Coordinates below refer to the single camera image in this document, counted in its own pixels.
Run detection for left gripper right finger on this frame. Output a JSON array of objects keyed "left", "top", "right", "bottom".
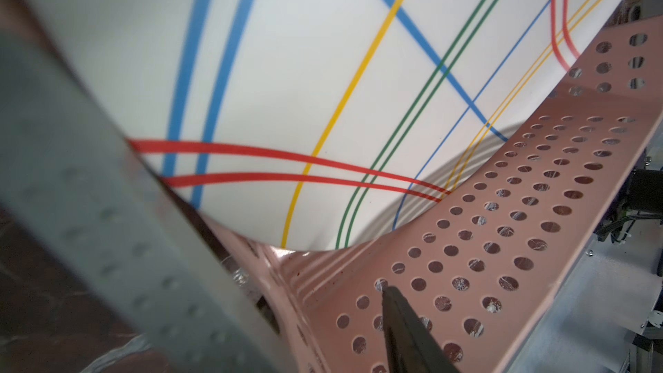
[{"left": 383, "top": 286, "right": 459, "bottom": 373}]

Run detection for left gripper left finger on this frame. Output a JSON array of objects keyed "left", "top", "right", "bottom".
[{"left": 1, "top": 35, "right": 295, "bottom": 372}]

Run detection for white plate coloured plaid lines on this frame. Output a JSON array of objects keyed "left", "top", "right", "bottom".
[{"left": 27, "top": 0, "right": 622, "bottom": 250}]

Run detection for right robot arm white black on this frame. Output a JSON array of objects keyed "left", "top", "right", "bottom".
[{"left": 596, "top": 152, "right": 662, "bottom": 372}]

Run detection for pink perforated plastic basket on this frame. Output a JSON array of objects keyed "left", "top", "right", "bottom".
[{"left": 211, "top": 17, "right": 662, "bottom": 372}]

